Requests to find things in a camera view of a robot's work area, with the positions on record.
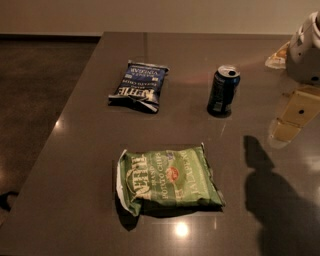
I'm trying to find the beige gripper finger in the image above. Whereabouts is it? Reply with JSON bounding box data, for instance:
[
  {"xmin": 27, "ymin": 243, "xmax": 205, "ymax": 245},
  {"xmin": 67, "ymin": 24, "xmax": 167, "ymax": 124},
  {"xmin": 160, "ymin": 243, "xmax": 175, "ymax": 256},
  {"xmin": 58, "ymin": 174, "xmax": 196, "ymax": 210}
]
[{"xmin": 268, "ymin": 119, "xmax": 301, "ymax": 149}]

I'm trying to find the green jalapeno chip bag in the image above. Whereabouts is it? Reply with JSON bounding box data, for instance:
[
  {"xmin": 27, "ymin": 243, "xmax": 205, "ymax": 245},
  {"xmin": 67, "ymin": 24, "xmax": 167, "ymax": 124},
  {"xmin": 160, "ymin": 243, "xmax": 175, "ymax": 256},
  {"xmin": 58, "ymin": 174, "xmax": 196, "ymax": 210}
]
[{"xmin": 116, "ymin": 144, "xmax": 225, "ymax": 216}]

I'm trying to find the blue kettle chip bag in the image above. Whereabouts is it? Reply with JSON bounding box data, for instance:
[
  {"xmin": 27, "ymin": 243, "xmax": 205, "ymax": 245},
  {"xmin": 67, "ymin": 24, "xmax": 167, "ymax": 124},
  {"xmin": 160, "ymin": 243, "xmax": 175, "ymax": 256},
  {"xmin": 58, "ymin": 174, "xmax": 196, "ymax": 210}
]
[{"xmin": 108, "ymin": 60, "xmax": 169, "ymax": 114}]

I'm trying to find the yellow snack packet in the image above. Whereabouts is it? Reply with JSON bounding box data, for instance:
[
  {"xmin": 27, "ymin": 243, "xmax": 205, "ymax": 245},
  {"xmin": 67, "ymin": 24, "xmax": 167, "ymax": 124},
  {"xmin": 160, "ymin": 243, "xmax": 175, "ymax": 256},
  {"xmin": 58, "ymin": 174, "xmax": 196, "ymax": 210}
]
[{"xmin": 265, "ymin": 42, "xmax": 289, "ymax": 69}]

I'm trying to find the blue soda can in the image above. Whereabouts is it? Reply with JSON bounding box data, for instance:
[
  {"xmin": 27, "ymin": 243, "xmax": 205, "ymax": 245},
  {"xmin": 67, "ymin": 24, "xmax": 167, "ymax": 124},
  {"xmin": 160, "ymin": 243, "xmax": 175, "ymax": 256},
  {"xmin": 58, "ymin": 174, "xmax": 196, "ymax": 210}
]
[{"xmin": 207, "ymin": 65, "xmax": 240, "ymax": 118}]

